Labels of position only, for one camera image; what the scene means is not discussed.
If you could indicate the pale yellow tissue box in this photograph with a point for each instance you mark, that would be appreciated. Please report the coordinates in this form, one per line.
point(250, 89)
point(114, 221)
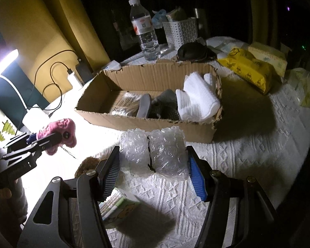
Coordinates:
point(268, 54)

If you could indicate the dark grey perforated item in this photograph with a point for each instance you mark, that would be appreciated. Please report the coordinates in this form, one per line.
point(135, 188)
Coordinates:
point(165, 108)

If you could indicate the yellow curtain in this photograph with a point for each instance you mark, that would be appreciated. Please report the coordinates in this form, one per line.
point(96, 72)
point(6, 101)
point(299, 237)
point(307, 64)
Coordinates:
point(41, 18)
point(261, 10)

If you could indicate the tree print cushion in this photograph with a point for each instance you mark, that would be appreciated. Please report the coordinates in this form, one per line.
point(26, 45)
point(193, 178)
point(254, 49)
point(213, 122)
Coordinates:
point(7, 129)

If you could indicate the clear plastic water bottle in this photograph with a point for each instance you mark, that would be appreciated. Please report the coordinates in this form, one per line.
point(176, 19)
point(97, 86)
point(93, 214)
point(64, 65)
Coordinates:
point(144, 31)

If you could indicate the steel thermos flask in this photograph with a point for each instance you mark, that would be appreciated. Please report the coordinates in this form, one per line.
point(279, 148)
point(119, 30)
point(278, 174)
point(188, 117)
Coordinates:
point(200, 14)

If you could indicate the brown cardboard box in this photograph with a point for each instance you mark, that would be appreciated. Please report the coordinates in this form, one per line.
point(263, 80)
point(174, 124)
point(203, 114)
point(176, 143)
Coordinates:
point(144, 75)

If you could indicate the blue plastic item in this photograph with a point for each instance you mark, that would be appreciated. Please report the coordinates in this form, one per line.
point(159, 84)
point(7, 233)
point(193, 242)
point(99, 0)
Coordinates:
point(159, 16)

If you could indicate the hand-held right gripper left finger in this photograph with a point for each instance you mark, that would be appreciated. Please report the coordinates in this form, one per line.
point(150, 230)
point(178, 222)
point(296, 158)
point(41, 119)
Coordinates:
point(111, 178)

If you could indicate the yellow wet wipes packet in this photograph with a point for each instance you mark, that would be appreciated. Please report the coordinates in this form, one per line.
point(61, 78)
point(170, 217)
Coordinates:
point(248, 69)

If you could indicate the white charger block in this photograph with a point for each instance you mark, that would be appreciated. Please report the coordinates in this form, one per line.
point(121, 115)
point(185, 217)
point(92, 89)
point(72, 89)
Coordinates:
point(76, 81)

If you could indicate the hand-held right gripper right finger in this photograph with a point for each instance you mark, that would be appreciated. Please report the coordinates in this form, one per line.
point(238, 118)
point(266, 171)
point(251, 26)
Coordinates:
point(197, 178)

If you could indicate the clear bubble wrap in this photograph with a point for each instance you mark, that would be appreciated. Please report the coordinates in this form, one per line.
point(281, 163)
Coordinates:
point(165, 149)

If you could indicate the beige packet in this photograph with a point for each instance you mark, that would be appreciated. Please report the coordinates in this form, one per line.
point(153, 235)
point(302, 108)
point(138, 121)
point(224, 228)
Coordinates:
point(175, 14)

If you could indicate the white desk lamp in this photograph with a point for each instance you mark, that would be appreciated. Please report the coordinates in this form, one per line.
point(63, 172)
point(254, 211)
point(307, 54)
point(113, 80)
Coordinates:
point(5, 62)

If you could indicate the small white tissue pack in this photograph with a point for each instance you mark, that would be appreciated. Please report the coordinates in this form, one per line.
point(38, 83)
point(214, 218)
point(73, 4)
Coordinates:
point(112, 64)

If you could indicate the black rectangular box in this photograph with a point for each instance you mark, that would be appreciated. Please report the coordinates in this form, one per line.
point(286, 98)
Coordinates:
point(85, 71)

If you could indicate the brown plush toy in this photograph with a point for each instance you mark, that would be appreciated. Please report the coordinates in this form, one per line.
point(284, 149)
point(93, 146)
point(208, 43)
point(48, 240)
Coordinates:
point(87, 164)

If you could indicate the pink knitted toy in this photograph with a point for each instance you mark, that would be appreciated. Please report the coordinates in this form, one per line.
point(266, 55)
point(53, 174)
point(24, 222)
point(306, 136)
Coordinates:
point(64, 126)

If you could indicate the white perforated basket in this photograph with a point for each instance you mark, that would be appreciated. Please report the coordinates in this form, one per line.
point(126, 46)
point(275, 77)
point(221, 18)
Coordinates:
point(180, 32)

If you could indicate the white textured tablecloth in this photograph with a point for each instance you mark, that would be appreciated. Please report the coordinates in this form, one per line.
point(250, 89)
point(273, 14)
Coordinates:
point(248, 147)

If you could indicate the grey insole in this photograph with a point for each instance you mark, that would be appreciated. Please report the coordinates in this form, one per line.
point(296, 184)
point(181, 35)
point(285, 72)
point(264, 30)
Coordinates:
point(144, 104)

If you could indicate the green printed tissue pack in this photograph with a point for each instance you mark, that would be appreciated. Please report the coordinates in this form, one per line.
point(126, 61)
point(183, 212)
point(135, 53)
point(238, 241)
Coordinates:
point(121, 208)

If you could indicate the white textured towel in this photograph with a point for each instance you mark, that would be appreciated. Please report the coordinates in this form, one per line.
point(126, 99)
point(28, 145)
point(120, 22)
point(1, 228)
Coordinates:
point(196, 98)

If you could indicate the black round pouch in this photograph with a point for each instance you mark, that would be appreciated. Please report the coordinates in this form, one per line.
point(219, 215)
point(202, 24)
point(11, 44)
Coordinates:
point(192, 51)

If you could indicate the dark green cushion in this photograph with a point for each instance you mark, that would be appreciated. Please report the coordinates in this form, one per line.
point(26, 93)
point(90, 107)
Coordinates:
point(13, 95)

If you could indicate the white folded cloth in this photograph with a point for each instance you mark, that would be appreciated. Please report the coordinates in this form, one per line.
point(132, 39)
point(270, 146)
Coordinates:
point(222, 44)

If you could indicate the clear plastic packet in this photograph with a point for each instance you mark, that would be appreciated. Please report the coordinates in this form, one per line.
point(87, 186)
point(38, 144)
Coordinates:
point(124, 103)

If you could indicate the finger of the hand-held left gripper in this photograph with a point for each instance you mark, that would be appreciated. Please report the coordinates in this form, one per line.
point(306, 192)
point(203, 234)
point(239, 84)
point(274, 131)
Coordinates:
point(18, 139)
point(41, 142)

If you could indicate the pale crumpled plastic bag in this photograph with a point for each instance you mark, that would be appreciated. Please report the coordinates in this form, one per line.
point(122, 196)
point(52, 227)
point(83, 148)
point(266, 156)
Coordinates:
point(302, 85)

